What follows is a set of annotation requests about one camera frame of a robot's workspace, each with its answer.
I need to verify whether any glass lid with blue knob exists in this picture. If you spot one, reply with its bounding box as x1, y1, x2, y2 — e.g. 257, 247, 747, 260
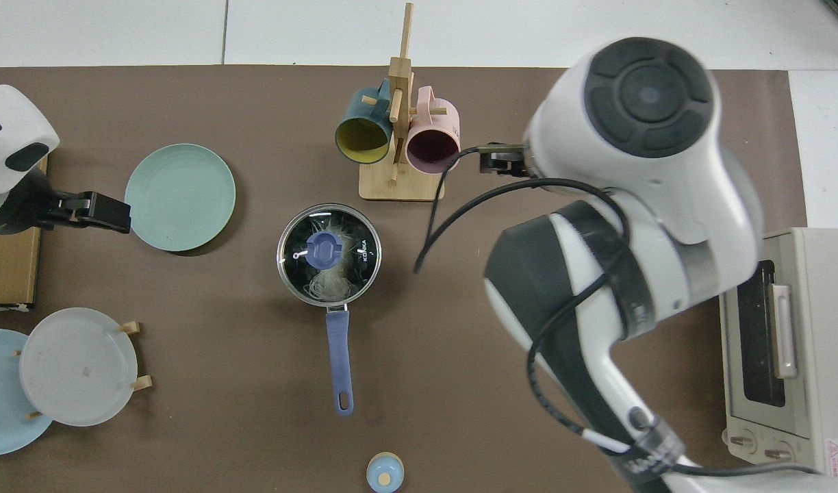
277, 203, 382, 305

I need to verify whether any white vermicelli bundle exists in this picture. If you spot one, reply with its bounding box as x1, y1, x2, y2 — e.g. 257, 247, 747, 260
303, 212, 365, 301

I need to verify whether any teal plate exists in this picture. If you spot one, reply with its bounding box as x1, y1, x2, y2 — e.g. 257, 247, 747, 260
124, 143, 237, 253

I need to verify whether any wooden plate rack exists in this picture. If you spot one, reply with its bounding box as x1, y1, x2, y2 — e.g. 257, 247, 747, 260
12, 320, 153, 420

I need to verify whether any grey plate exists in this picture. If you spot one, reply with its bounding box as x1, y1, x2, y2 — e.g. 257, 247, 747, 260
19, 307, 139, 427

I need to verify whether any light blue plate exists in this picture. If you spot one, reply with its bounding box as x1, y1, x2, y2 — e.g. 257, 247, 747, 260
0, 329, 55, 457

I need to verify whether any pink cup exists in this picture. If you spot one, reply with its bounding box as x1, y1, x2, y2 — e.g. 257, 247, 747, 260
405, 86, 461, 175

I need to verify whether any wooden cup stand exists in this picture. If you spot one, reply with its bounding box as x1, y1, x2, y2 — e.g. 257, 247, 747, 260
358, 2, 448, 202

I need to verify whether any dark teal cup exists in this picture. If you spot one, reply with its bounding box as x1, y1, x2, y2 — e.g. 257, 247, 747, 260
334, 78, 394, 165

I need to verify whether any brown table cloth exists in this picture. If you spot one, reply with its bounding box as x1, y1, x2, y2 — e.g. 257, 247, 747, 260
0, 65, 809, 493

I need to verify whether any small blue round thing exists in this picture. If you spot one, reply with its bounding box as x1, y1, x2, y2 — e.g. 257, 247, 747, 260
366, 452, 405, 493

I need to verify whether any pale toaster oven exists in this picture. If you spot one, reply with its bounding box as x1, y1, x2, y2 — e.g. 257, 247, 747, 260
719, 228, 838, 475

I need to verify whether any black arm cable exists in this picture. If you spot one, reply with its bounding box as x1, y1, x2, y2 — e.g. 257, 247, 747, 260
412, 146, 825, 477

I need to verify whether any wire basket with wooden floor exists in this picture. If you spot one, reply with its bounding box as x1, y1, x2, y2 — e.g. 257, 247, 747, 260
0, 154, 50, 312

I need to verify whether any black pot with blue handle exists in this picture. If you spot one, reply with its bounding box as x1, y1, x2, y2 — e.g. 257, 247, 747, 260
277, 203, 382, 417

